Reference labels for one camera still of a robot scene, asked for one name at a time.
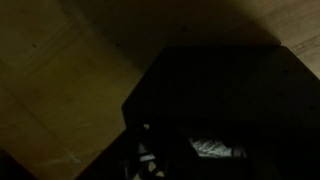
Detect white knitted towel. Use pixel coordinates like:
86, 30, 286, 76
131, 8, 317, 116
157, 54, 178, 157
189, 138, 232, 158

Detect black perforated box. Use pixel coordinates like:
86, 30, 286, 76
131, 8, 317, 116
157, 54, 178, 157
121, 45, 320, 180

